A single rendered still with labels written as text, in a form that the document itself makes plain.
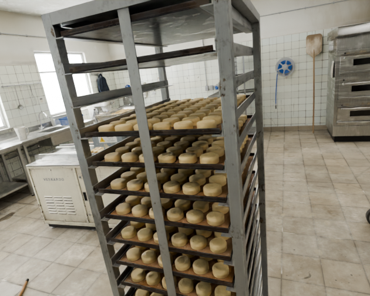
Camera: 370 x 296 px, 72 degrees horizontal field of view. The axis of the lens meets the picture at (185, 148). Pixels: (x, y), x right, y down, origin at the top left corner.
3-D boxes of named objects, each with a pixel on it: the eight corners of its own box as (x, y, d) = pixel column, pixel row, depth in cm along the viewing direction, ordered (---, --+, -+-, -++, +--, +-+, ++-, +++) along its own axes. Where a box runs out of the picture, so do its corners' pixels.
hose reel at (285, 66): (294, 106, 581) (295, 56, 549) (295, 108, 566) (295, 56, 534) (275, 107, 596) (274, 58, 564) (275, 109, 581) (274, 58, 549)
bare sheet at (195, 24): (162, 46, 119) (161, 43, 119) (249, 31, 104) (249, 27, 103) (61, 37, 66) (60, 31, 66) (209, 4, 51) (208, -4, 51)
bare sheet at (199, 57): (164, 66, 122) (164, 63, 121) (250, 54, 107) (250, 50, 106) (70, 73, 69) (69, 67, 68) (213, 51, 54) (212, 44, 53)
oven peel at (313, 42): (305, 133, 561) (306, 34, 526) (305, 133, 565) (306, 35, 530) (320, 133, 550) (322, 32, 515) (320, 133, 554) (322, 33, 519)
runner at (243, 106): (249, 98, 115) (248, 91, 114) (255, 97, 114) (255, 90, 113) (211, 137, 59) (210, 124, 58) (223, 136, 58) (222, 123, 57)
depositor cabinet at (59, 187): (46, 229, 309) (25, 165, 285) (83, 200, 375) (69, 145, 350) (141, 236, 273) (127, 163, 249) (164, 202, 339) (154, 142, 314)
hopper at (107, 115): (97, 130, 255) (94, 115, 251) (123, 118, 306) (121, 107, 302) (122, 128, 247) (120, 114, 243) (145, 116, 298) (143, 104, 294)
